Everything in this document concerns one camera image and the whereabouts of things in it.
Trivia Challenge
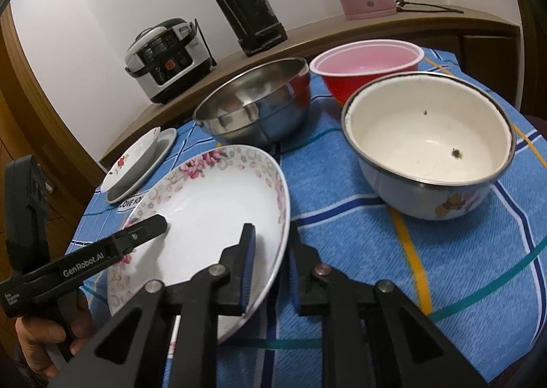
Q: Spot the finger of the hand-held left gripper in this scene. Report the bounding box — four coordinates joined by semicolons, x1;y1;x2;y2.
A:
113;214;169;253

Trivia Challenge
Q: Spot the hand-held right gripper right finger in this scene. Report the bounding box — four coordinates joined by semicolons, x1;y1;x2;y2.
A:
287;231;488;388

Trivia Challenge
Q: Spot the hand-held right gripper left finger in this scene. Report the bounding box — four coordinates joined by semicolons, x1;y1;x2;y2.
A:
47;223;257;388

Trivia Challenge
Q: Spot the large floral plate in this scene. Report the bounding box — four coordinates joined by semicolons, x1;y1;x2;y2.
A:
107;144;292;347

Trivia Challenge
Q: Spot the white enamel bowl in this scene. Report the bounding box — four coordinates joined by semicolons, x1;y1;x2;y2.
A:
341;72;517;221

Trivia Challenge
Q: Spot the red plastic bowl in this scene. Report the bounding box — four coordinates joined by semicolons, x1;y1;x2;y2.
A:
309;40;425;107

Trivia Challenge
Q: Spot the person's left hand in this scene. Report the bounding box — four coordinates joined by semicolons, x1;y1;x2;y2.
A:
15;292;94;382

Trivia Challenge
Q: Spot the blue plaid cloth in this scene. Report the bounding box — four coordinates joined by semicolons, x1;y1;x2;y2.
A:
64;46;547;385

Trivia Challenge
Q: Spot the wooden cabinet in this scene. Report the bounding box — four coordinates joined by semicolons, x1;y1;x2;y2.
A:
98;8;523;173

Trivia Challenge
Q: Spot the stainless steel bowl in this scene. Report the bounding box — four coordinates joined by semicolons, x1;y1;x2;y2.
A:
192;57;312;148

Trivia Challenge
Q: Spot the black and white rice cooker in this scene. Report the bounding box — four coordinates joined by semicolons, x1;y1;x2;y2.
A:
125;18;217;105

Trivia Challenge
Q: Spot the black kettle cable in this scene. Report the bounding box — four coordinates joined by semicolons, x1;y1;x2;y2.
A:
395;0;465;15

